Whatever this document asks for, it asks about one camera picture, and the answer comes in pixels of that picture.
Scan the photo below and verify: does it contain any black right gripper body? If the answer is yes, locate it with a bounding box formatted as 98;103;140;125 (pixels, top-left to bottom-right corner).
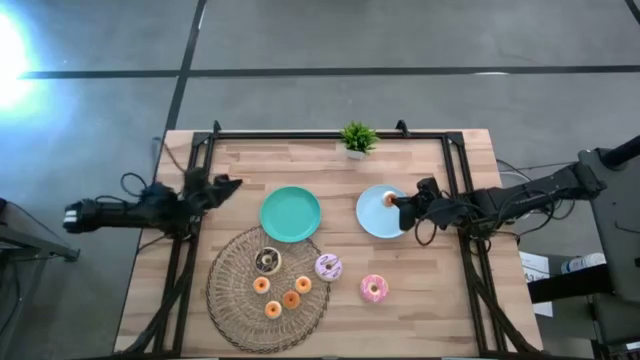
398;177;452;233

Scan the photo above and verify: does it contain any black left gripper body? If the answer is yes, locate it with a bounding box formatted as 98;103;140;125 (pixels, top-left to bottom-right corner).
185;167;222;209

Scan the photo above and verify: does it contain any chocolate glazed donut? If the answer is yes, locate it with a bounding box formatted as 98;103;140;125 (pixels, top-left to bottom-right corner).
253;246;283;276

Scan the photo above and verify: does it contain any purple glazed donut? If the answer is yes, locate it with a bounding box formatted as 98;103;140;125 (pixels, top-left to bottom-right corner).
314;253;344;283

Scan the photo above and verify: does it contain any round wicker mat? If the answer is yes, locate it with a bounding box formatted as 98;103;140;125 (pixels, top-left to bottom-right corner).
205;225;332;355

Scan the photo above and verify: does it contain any light blue plastic plate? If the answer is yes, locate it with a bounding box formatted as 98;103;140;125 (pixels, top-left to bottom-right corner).
355;184;409;240

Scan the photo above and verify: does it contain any teal plastic plate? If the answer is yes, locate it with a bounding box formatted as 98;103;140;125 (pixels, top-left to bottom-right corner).
259;185;322;244

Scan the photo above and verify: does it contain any small green potted plant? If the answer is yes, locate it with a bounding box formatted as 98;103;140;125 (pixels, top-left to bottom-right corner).
339;121;380;161

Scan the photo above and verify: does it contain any pink sprinkled donut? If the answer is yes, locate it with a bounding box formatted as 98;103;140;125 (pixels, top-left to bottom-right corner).
359;273;390;304

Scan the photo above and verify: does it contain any white printed paper sheet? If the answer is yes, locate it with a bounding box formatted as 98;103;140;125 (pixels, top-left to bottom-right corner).
518;250;554;318

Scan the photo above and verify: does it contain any black flat shelf bar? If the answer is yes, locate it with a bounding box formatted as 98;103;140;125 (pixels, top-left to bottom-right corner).
527;263;615;305

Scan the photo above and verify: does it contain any white plastic bottle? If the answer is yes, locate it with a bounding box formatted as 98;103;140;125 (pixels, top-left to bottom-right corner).
560;252;608;275

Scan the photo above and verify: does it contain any dark metal side table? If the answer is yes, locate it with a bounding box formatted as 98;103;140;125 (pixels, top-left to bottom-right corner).
0;197;81;264

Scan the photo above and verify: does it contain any grey metal stand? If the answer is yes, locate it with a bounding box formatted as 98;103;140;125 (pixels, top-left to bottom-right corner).
578;147;640;304

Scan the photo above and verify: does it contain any black round tube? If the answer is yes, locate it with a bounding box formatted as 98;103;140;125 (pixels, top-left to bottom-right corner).
599;134;640;169

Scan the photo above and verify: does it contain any dark grey seat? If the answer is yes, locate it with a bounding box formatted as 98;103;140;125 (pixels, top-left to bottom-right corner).
588;292;640;360

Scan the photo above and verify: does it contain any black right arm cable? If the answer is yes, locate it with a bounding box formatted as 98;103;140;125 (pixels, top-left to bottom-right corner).
413;197;577;249

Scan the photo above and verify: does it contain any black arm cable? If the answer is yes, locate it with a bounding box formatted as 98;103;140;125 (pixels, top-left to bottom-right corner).
93;172;150;207
413;197;577;249

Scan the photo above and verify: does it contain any brown braided cord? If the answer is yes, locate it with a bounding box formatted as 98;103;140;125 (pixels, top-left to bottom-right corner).
163;141;188;174

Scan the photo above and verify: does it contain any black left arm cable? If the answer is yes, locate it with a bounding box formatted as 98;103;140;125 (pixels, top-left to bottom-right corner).
93;172;150;207

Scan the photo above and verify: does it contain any black metal table frame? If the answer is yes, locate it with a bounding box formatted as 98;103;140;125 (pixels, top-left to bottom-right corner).
117;119;544;360

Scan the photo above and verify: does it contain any thin dark floor cable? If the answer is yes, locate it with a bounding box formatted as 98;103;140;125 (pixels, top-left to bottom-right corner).
496;157;581;174

